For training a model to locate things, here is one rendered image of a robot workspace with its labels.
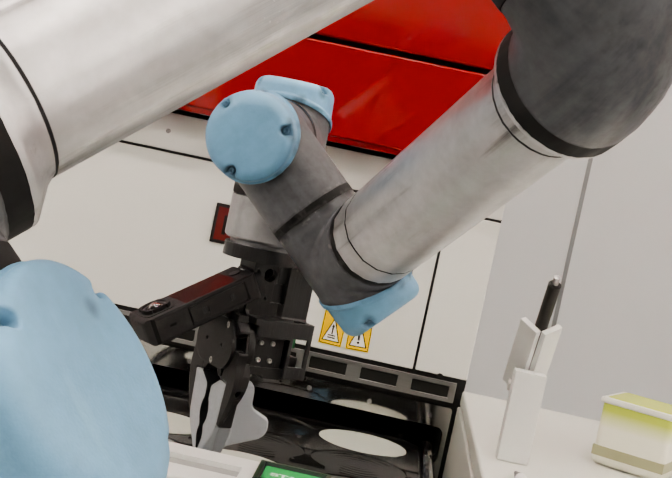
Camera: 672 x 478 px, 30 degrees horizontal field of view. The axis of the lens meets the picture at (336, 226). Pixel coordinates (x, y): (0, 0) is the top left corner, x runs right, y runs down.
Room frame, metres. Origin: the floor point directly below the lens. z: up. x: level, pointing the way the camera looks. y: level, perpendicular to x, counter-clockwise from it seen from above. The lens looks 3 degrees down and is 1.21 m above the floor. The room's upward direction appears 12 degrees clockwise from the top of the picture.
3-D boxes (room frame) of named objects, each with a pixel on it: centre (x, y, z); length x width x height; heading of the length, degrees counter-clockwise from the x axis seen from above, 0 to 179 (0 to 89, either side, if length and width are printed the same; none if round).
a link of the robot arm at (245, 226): (1.15, 0.06, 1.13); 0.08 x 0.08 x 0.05
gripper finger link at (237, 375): (1.12, 0.07, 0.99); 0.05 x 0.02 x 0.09; 32
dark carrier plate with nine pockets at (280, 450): (1.29, 0.03, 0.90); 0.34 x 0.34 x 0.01; 87
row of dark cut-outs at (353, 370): (1.51, 0.04, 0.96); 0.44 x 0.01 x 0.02; 87
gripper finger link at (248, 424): (1.14, 0.05, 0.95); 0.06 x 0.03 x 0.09; 122
